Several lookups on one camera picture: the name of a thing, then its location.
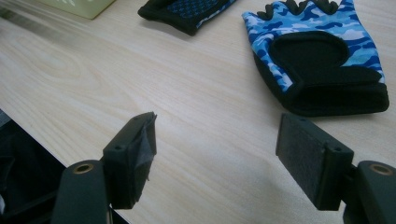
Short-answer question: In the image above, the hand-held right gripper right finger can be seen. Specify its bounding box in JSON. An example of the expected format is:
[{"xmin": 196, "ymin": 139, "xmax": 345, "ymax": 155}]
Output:
[{"xmin": 275, "ymin": 113, "xmax": 396, "ymax": 224}]

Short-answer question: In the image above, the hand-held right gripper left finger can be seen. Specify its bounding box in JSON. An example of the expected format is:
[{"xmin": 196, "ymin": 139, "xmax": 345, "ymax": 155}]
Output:
[{"xmin": 50, "ymin": 111, "xmax": 158, "ymax": 224}]

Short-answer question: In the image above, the blue camouflage fingerless glove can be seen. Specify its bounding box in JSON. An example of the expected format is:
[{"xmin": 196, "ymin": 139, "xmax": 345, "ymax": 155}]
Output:
[{"xmin": 241, "ymin": 0, "xmax": 390, "ymax": 118}]

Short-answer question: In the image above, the blue dotted palm fingerless glove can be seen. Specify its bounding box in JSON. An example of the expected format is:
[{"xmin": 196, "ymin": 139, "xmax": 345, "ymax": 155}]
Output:
[{"xmin": 137, "ymin": 0, "xmax": 237, "ymax": 36}]

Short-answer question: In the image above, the pale green box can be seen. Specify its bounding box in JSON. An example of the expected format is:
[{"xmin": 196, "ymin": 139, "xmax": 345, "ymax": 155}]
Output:
[{"xmin": 36, "ymin": 0, "xmax": 117, "ymax": 21}]

